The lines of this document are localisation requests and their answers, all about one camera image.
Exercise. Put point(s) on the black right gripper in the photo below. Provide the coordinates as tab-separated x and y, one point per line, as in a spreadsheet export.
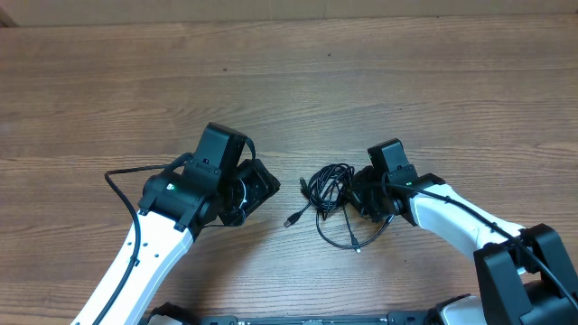
366	175

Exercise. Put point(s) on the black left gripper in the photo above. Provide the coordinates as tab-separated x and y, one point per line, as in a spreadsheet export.
262	183

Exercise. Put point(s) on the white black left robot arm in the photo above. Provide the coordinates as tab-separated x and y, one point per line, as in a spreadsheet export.
210	187

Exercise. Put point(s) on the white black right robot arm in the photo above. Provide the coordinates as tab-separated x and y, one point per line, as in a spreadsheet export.
525	275

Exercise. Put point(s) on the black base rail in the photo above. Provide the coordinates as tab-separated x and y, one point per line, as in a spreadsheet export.
293	319

